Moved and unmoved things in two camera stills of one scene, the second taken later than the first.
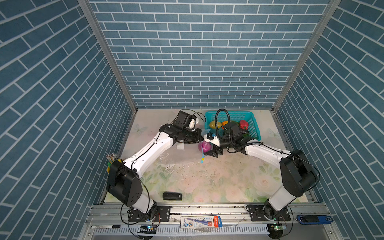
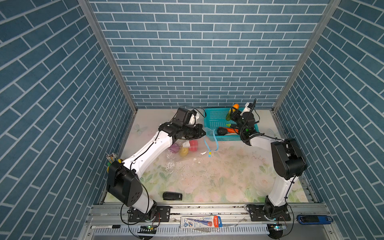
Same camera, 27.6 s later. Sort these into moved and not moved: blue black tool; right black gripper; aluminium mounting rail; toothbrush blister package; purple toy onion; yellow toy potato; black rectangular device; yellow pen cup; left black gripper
Moved: right black gripper; purple toy onion; yellow toy potato
Not moved: aluminium mounting rail; blue black tool; yellow pen cup; black rectangular device; left black gripper; toothbrush blister package
